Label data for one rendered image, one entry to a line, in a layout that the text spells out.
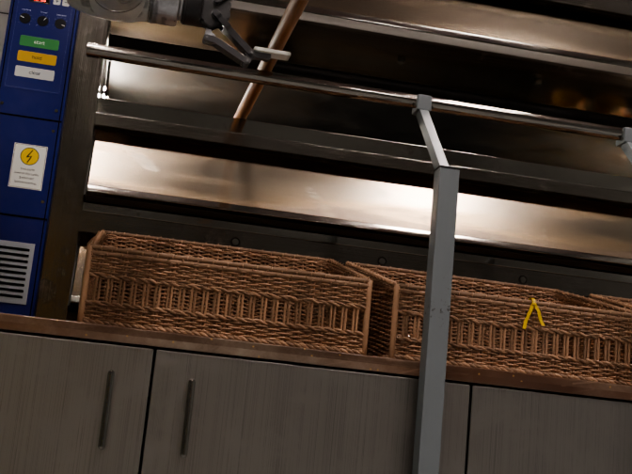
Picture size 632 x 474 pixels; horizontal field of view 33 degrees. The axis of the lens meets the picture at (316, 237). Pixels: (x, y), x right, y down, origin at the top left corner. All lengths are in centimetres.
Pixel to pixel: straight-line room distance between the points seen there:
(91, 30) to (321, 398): 114
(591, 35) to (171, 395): 160
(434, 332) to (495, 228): 76
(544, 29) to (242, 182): 92
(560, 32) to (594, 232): 54
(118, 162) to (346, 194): 56
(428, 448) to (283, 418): 27
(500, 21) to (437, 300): 110
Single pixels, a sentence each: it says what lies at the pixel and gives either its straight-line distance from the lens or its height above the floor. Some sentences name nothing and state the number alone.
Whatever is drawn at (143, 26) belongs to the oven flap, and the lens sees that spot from 271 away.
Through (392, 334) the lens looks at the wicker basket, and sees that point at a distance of 211.
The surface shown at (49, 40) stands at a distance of 267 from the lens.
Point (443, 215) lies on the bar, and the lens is 207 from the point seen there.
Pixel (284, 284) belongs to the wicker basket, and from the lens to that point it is 208.
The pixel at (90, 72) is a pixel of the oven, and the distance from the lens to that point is 268.
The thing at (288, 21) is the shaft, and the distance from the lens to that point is 207.
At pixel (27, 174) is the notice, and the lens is 258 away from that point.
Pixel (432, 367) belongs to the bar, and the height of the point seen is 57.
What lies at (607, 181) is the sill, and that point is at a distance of 291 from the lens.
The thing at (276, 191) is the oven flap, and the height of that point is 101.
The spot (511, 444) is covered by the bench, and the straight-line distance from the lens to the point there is 213.
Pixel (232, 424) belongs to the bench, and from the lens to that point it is 200.
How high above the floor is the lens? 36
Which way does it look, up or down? 12 degrees up
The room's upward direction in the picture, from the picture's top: 6 degrees clockwise
